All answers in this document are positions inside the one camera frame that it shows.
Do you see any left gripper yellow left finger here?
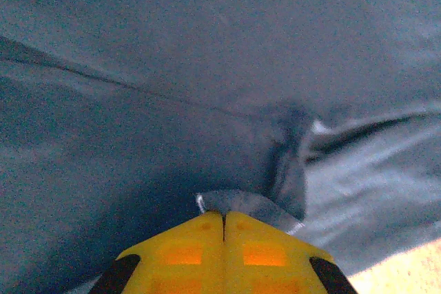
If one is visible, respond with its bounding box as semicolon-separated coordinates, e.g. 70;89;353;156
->
91;211;225;294

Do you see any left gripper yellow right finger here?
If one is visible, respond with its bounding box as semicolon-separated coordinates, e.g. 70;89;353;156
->
222;210;360;294

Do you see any dark blue t-shirt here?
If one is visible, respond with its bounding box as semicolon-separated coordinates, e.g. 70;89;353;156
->
0;0;441;294

